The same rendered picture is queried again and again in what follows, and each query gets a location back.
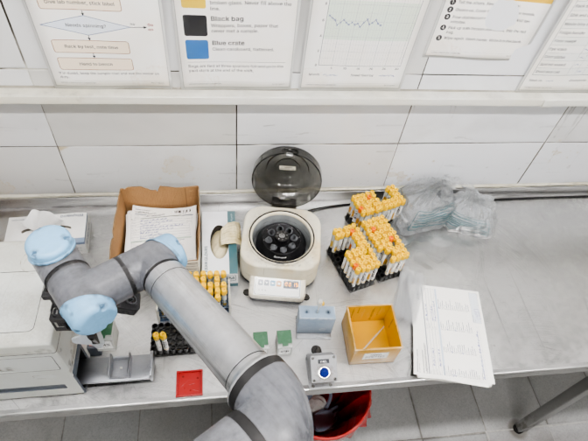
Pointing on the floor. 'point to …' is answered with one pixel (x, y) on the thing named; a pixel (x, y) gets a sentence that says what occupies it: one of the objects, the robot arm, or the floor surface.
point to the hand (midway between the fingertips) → (104, 332)
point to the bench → (561, 236)
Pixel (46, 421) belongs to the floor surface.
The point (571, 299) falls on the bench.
